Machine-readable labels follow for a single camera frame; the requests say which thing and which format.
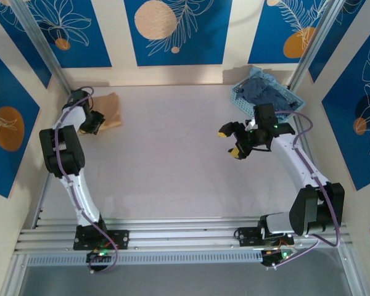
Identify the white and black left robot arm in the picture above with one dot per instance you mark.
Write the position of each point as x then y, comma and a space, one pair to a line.
83, 200

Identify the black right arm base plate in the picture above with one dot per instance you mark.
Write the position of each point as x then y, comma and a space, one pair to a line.
245, 237

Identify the blue panel with orange circle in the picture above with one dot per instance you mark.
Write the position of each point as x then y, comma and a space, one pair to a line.
6, 92
265, 31
342, 138

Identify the aluminium rail frame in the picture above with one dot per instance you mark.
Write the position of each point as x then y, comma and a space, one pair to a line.
179, 237

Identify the blue floral wall panel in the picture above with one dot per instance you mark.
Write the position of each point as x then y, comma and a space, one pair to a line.
80, 31
325, 54
36, 61

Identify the aluminium corner post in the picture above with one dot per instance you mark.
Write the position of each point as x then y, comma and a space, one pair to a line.
43, 46
314, 46

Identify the light blue crumpled cloth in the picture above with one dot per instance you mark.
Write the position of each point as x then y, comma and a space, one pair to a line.
256, 73

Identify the light blue plastic basket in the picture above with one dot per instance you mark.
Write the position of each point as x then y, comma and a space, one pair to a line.
235, 92

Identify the orange printed t-shirt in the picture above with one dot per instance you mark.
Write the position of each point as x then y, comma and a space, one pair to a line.
111, 108

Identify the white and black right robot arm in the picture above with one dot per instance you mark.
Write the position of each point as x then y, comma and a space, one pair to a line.
296, 160

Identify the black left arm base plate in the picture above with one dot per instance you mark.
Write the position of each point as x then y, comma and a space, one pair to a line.
121, 239

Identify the blue panel with beige circle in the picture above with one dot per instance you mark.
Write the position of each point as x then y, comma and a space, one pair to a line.
203, 46

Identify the dark blue crumpled t-shirt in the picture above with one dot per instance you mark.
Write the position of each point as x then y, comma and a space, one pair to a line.
265, 92

